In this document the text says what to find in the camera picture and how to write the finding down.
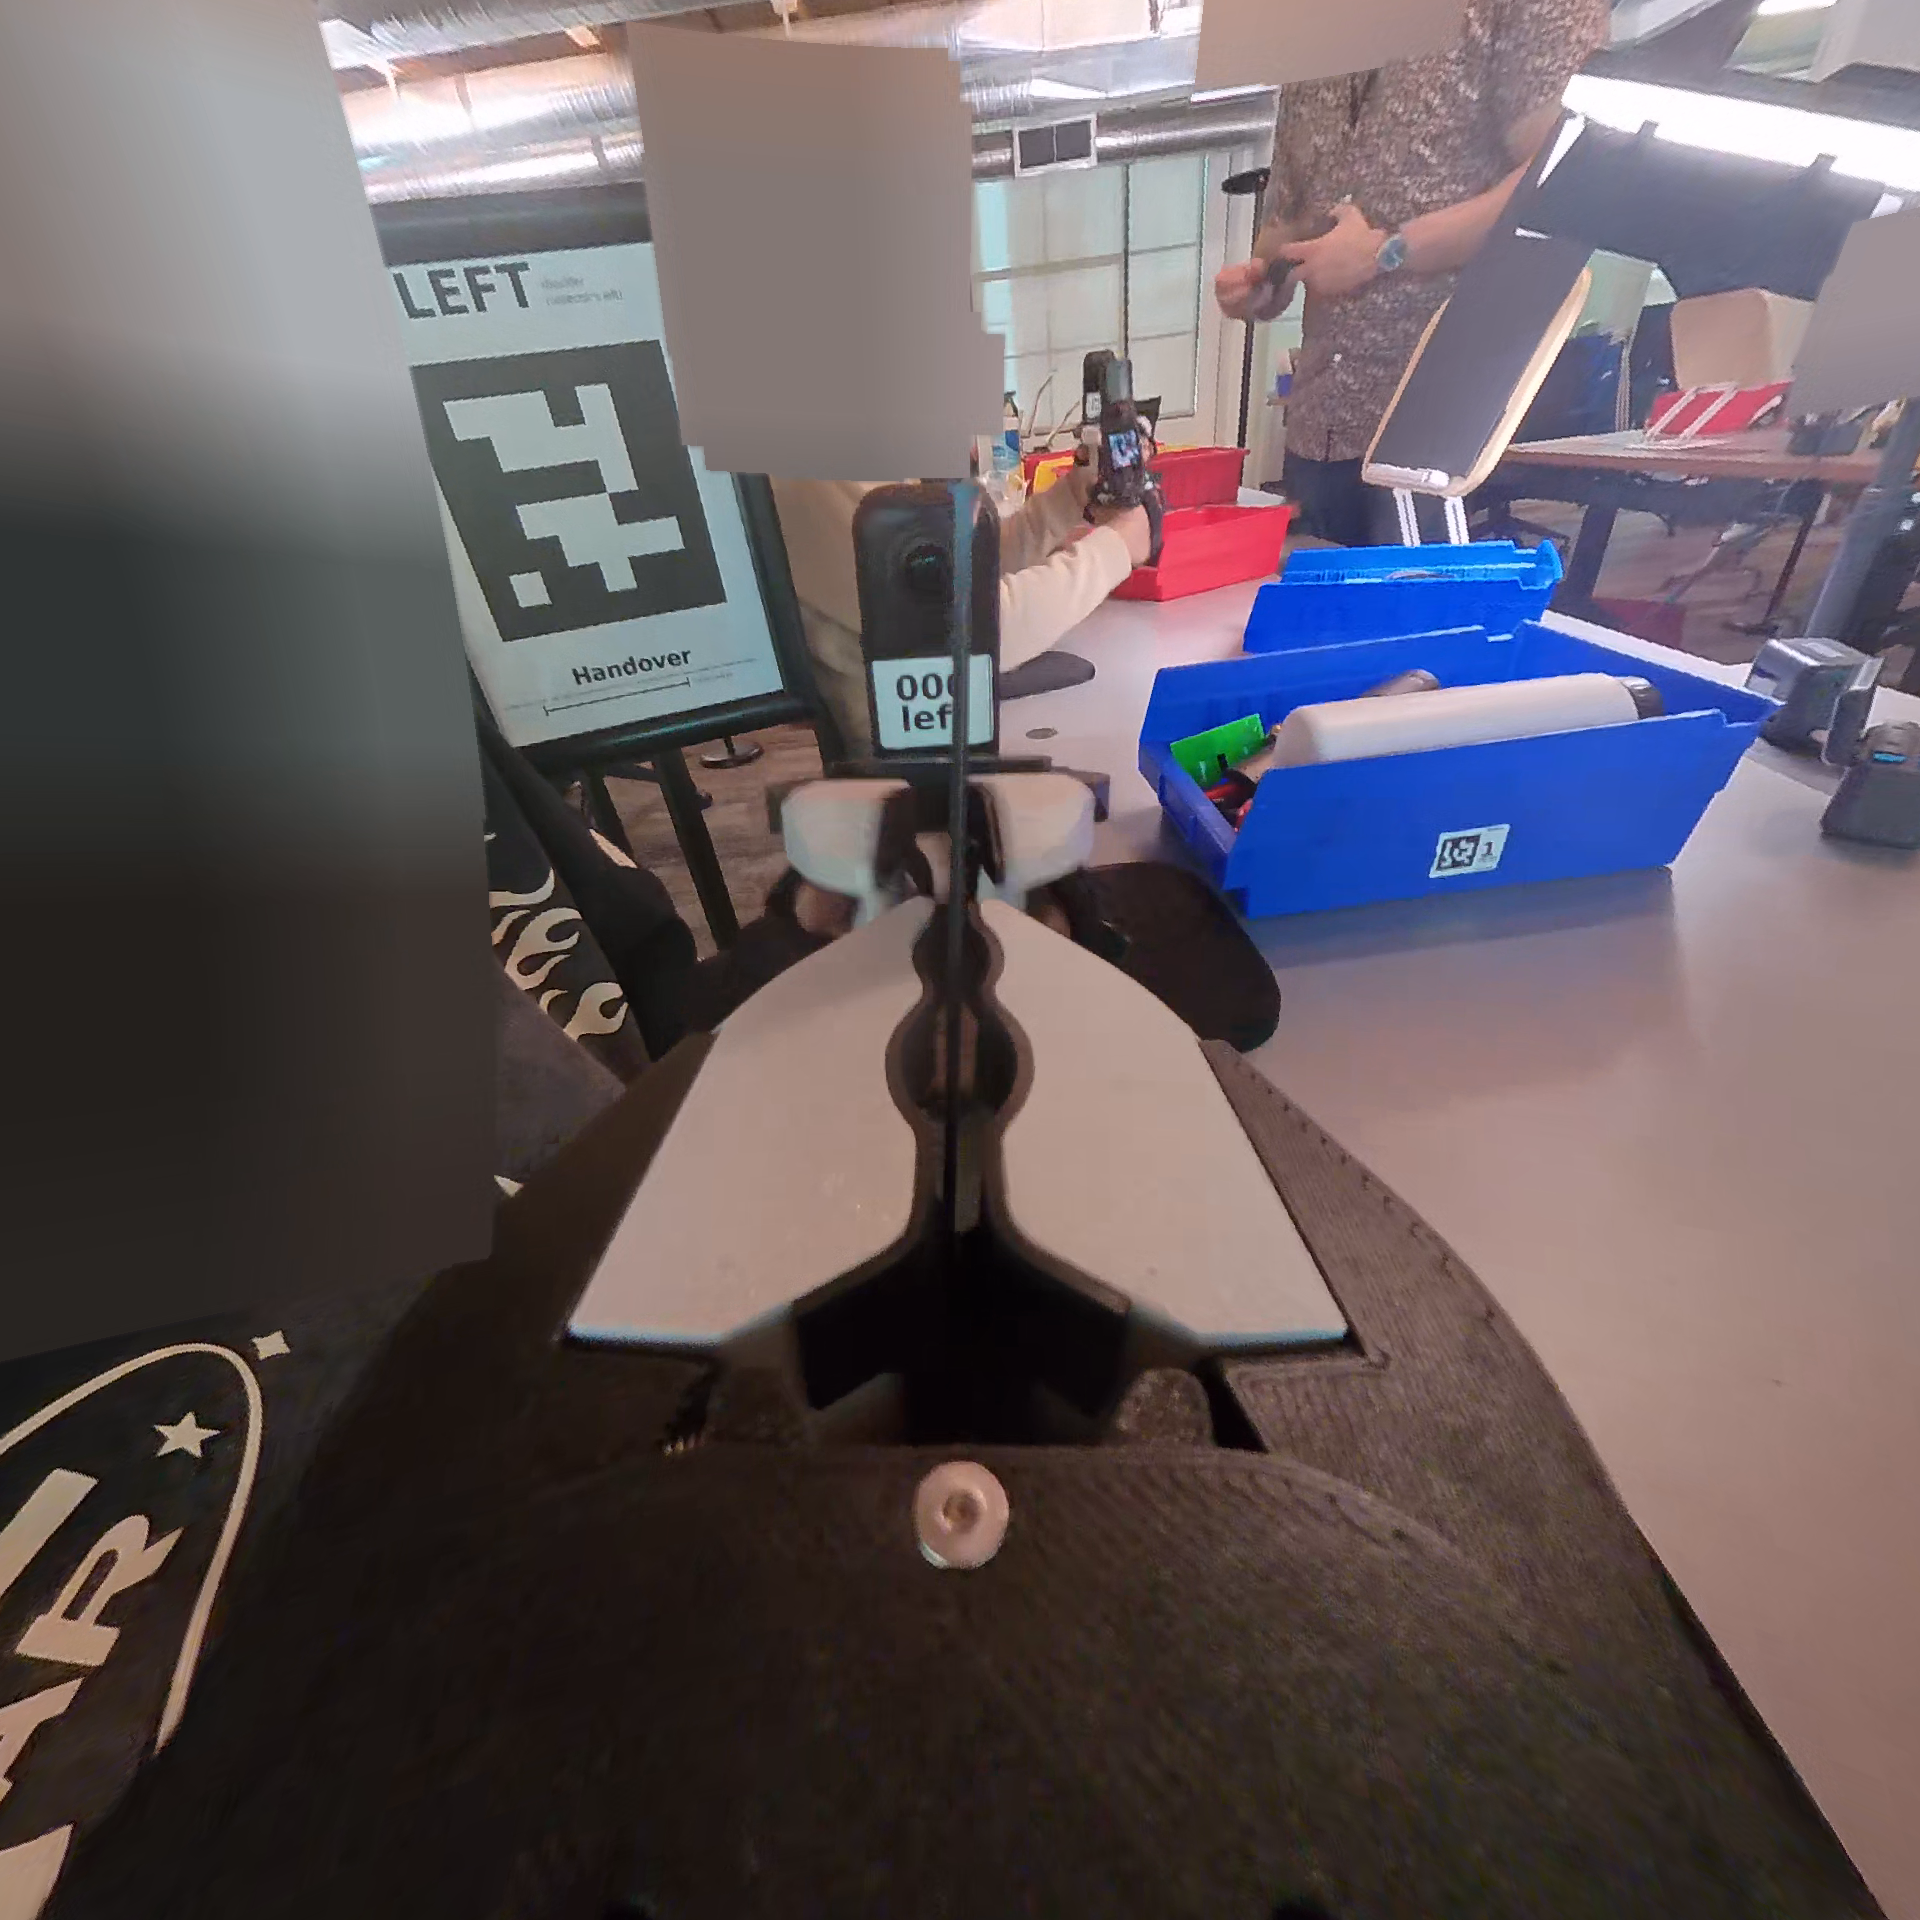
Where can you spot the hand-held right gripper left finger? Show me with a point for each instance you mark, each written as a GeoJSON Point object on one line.
{"type": "Point", "coordinates": [765, 1186]}

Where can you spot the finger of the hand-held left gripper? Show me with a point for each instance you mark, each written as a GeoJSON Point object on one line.
{"type": "Point", "coordinates": [840, 839]}
{"type": "Point", "coordinates": [1043, 834]}

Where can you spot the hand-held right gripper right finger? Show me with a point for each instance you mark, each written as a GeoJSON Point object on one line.
{"type": "Point", "coordinates": [1155, 1186]}

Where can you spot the blue bin with white label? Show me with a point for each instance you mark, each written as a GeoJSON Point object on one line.
{"type": "Point", "coordinates": [1471, 811]}

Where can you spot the person's left hand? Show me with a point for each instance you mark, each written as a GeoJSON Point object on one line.
{"type": "Point", "coordinates": [819, 907]}

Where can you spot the black cushion pad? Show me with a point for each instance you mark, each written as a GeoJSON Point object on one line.
{"type": "Point", "coordinates": [1186, 945]}

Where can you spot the green plastic block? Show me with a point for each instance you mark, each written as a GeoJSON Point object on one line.
{"type": "Point", "coordinates": [1219, 746]}

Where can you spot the clear water bottle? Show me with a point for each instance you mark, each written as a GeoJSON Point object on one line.
{"type": "Point", "coordinates": [1011, 436]}

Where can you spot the blue plastic bin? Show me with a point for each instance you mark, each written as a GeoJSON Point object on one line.
{"type": "Point", "coordinates": [1396, 594]}

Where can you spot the white cylinder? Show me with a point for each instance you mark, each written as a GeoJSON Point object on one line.
{"type": "Point", "coordinates": [1471, 721]}

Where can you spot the black panel on white stand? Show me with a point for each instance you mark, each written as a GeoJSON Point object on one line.
{"type": "Point", "coordinates": [1478, 375]}

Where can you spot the wooden background desk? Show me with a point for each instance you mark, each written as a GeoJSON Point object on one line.
{"type": "Point", "coordinates": [1694, 459]}

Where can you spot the small grey device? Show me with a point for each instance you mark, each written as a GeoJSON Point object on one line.
{"type": "Point", "coordinates": [1815, 692]}

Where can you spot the red tray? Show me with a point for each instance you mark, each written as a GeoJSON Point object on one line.
{"type": "Point", "coordinates": [1718, 409]}

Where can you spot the black handheld device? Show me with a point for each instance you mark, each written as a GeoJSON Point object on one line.
{"type": "Point", "coordinates": [1876, 787]}

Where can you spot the black tripod pole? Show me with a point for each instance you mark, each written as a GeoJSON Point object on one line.
{"type": "Point", "coordinates": [1869, 541]}

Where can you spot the black softbox light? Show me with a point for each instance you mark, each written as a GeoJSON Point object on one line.
{"type": "Point", "coordinates": [1694, 203]}

